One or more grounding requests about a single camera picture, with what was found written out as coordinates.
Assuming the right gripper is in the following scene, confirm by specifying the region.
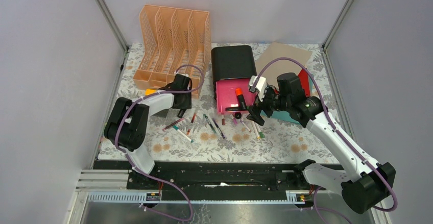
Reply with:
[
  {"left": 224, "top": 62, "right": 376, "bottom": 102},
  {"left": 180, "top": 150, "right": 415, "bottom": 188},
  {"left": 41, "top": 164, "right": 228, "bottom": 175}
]
[{"left": 246, "top": 86, "right": 291, "bottom": 126}]

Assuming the green cap black highlighter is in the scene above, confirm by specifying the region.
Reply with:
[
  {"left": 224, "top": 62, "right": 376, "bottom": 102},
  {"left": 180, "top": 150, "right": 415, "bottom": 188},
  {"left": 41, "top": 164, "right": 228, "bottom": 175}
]
[{"left": 225, "top": 106, "right": 243, "bottom": 112}]

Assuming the orange cap black highlighter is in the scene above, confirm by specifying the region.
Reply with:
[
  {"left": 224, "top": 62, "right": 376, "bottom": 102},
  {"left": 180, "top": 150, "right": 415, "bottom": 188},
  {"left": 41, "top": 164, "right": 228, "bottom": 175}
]
[{"left": 235, "top": 88, "right": 248, "bottom": 111}]

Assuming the pink top drawer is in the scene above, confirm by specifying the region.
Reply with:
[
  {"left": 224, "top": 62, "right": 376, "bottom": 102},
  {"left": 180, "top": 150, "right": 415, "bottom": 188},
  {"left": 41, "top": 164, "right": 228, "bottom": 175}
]
[{"left": 215, "top": 79, "right": 255, "bottom": 114}]

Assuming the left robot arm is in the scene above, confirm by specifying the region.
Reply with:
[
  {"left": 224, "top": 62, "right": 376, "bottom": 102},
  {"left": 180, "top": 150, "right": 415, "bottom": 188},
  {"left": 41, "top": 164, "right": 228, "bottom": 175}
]
[{"left": 104, "top": 74, "right": 192, "bottom": 189}]

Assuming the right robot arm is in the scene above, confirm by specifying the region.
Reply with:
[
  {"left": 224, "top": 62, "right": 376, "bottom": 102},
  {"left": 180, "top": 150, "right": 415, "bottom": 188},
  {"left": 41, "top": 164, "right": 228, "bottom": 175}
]
[{"left": 247, "top": 72, "right": 396, "bottom": 214}]

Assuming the yellow cap white marker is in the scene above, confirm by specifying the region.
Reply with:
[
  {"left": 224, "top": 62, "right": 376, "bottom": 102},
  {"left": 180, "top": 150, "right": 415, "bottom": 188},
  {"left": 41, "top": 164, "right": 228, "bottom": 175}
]
[{"left": 250, "top": 121, "right": 261, "bottom": 140}]

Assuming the purple cap white marker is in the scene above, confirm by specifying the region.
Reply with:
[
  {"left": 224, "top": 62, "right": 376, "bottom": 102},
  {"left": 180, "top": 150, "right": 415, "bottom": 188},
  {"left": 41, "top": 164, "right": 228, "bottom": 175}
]
[{"left": 240, "top": 120, "right": 252, "bottom": 132}]

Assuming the green cap white marker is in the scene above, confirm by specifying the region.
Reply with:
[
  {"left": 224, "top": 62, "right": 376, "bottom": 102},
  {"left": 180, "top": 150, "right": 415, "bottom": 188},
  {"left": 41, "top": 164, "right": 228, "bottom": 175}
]
[{"left": 254, "top": 123, "right": 265, "bottom": 139}]

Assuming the teal folder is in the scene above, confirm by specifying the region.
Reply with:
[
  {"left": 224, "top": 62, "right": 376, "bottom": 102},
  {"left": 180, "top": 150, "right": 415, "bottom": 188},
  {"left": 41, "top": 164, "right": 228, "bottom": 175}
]
[{"left": 260, "top": 111, "right": 300, "bottom": 125}]

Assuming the red gel pen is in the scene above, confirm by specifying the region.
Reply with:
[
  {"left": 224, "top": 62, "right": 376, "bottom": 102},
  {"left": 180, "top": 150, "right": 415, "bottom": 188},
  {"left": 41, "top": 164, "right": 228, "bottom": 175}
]
[{"left": 186, "top": 112, "right": 197, "bottom": 135}]

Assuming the yellow plastic block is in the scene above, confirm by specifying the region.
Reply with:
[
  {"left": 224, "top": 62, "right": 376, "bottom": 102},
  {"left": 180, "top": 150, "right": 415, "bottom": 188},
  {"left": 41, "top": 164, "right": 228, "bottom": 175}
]
[{"left": 145, "top": 89, "right": 157, "bottom": 96}]

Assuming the gray building baseplate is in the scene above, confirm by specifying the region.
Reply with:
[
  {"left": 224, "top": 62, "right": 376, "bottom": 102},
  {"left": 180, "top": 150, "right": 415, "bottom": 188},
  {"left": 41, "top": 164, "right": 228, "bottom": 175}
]
[{"left": 154, "top": 109, "right": 169, "bottom": 118}]

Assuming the purple gel pen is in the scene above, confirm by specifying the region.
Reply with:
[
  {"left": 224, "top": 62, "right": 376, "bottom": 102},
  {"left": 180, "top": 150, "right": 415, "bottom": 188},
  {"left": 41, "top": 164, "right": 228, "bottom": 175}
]
[{"left": 212, "top": 118, "right": 226, "bottom": 139}]

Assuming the maroon pen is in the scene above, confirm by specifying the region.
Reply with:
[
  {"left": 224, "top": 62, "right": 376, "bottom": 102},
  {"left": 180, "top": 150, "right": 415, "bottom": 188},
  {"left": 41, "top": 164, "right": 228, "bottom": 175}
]
[{"left": 162, "top": 118, "right": 184, "bottom": 131}]

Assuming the peach plastic file organizer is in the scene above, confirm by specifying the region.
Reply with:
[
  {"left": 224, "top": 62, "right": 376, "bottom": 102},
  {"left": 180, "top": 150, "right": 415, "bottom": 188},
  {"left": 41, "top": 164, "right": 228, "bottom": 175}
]
[{"left": 133, "top": 5, "right": 211, "bottom": 98}]

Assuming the teal cap white marker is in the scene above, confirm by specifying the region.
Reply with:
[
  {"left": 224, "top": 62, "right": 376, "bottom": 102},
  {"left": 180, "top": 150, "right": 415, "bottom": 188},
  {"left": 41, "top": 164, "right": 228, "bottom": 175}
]
[{"left": 173, "top": 126, "right": 194, "bottom": 143}]

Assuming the floral table mat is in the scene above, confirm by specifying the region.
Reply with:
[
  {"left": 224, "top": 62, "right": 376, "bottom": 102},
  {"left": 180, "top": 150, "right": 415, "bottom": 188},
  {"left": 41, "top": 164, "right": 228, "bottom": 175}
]
[{"left": 97, "top": 43, "right": 341, "bottom": 164}]

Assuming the black drawer cabinet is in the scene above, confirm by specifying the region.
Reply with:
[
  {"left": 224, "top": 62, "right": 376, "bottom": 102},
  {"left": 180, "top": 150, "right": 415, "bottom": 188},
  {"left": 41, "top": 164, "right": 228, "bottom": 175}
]
[{"left": 211, "top": 45, "right": 257, "bottom": 84}]

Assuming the beige cardboard sheet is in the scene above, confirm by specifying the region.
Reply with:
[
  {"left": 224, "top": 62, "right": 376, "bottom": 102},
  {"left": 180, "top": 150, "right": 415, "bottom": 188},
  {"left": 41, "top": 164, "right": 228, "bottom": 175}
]
[{"left": 255, "top": 42, "right": 312, "bottom": 88}]

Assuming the red folder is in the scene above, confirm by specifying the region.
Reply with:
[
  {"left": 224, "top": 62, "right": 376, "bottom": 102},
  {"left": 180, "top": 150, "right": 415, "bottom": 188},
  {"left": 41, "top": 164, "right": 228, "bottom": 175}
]
[{"left": 298, "top": 69, "right": 312, "bottom": 97}]

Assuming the black mounting rail base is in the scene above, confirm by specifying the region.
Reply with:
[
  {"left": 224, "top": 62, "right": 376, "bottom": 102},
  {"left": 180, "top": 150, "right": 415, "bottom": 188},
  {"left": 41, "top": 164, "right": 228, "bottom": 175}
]
[{"left": 93, "top": 160, "right": 316, "bottom": 201}]

